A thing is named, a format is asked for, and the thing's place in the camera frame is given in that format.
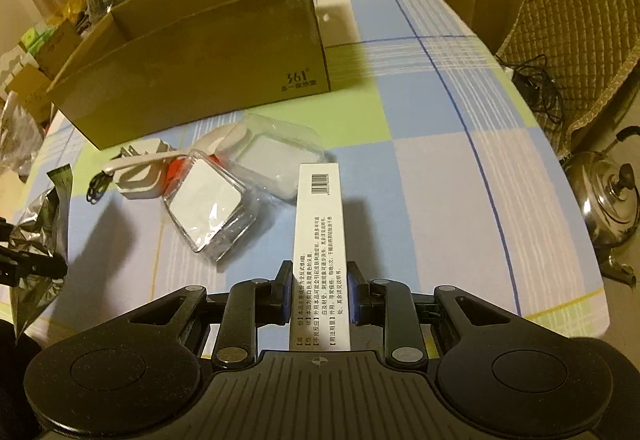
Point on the clear case with white pad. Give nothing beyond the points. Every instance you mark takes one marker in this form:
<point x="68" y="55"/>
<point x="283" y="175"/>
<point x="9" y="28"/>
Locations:
<point x="209" y="206"/>

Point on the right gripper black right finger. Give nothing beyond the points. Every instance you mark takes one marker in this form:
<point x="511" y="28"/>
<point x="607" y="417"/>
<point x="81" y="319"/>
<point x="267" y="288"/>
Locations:
<point x="394" y="309"/>

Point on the white power adapter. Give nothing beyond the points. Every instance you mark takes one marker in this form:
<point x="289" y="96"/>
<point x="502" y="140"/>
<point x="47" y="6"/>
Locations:
<point x="143" y="181"/>

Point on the white plastic spoon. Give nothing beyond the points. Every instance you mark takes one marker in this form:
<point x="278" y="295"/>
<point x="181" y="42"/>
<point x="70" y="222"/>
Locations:
<point x="207" y="144"/>

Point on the cardboard boxes pile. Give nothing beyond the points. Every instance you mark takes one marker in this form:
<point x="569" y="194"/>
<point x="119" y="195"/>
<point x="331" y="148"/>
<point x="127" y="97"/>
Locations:
<point x="41" y="55"/>

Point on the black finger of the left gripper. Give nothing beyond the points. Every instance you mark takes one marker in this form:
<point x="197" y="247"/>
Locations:
<point x="19" y="265"/>

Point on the long white barcode box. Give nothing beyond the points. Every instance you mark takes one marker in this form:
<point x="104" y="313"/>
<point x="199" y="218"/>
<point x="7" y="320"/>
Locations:
<point x="320" y="309"/>

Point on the brown cardboard box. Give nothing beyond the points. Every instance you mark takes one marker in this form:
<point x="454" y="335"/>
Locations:
<point x="149" y="65"/>

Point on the steel kettle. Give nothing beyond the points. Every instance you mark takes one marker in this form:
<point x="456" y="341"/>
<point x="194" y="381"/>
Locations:
<point x="608" y="199"/>

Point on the checkered tablecloth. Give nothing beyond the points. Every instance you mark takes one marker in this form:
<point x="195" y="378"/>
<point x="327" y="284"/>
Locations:
<point x="446" y="179"/>

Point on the red snack packet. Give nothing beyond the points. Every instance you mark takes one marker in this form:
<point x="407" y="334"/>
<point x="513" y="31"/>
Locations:
<point x="174" y="174"/>

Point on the silver foil bag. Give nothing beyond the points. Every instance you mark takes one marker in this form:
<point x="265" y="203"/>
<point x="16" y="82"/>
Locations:
<point x="41" y="229"/>

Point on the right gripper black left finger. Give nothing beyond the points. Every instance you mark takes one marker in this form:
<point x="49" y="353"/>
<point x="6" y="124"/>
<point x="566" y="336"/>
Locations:
<point x="252" y="304"/>

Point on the clear plastic tray lid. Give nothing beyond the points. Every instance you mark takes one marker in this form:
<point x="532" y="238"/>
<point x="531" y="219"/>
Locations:
<point x="267" y="153"/>

